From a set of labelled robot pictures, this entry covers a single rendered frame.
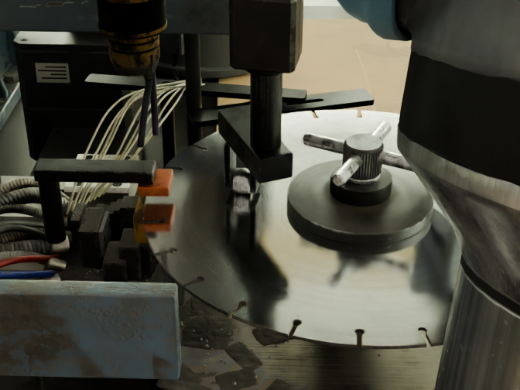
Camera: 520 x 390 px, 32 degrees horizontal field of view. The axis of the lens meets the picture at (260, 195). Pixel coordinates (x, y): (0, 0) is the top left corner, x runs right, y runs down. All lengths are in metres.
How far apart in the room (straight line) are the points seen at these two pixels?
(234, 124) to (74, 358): 0.21
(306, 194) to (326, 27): 0.92
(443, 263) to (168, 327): 0.21
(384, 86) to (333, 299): 0.81
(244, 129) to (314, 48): 0.85
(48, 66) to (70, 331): 0.56
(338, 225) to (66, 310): 0.22
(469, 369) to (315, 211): 0.52
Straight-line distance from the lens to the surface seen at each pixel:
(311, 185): 0.70
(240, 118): 0.68
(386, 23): 0.15
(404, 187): 0.71
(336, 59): 1.47
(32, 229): 0.74
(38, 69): 1.07
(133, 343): 0.55
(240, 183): 0.70
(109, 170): 0.69
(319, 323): 0.58
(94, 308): 0.54
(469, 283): 0.16
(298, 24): 0.60
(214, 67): 1.37
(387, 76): 1.41
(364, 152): 0.66
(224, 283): 0.61
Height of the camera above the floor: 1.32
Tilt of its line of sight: 31 degrees down
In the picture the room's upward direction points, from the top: straight up
